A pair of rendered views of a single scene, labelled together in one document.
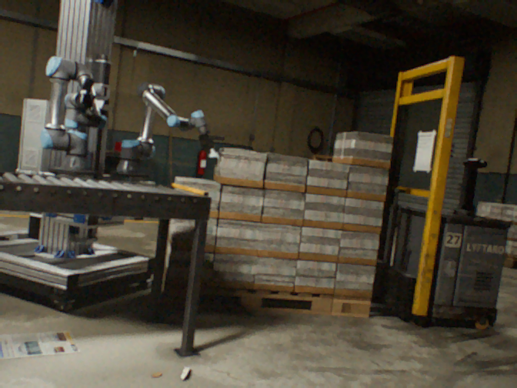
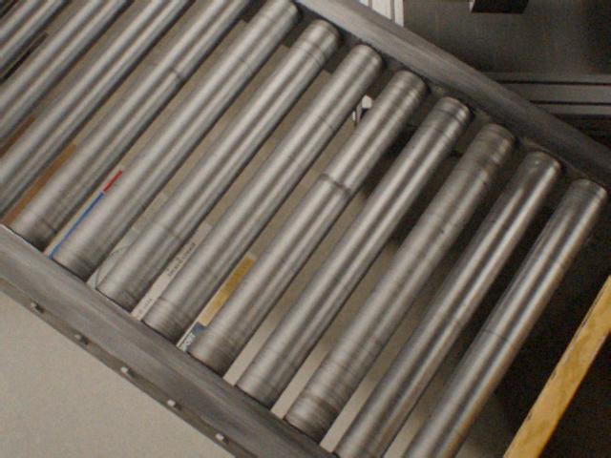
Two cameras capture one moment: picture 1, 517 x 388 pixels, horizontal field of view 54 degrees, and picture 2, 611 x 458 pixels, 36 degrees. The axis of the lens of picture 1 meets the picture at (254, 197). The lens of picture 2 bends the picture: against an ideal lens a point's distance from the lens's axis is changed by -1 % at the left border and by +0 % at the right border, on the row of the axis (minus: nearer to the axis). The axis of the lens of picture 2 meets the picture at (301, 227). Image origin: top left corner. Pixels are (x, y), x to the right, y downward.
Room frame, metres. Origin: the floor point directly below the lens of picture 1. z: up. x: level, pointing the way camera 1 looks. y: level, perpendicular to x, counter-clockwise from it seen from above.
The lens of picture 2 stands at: (2.30, 0.29, 1.81)
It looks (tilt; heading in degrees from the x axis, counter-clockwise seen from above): 68 degrees down; 59
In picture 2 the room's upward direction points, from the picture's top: 7 degrees clockwise
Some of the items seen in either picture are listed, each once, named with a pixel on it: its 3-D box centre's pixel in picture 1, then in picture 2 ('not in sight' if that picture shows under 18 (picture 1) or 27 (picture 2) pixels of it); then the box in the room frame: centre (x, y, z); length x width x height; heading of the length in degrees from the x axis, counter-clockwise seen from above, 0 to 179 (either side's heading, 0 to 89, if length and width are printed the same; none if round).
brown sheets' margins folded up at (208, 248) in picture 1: (251, 247); not in sight; (3.52, -0.02, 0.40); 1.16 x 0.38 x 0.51; 102
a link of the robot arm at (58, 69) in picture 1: (58, 104); not in sight; (2.99, 1.22, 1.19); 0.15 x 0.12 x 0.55; 130
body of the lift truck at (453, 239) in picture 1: (444, 263); not in sight; (3.85, -1.52, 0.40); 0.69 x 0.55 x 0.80; 12
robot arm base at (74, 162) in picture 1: (75, 161); not in sight; (3.08, 1.11, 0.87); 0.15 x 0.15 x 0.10
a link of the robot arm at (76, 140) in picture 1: (76, 142); not in sight; (3.07, 1.12, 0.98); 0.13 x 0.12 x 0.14; 130
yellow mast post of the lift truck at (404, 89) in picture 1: (391, 182); not in sight; (4.09, -1.09, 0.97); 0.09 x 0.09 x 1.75; 12
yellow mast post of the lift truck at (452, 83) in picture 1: (436, 188); not in sight; (3.45, -1.23, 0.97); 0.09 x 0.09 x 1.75; 12
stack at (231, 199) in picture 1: (251, 245); not in sight; (3.52, -0.02, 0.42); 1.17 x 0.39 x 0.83; 102
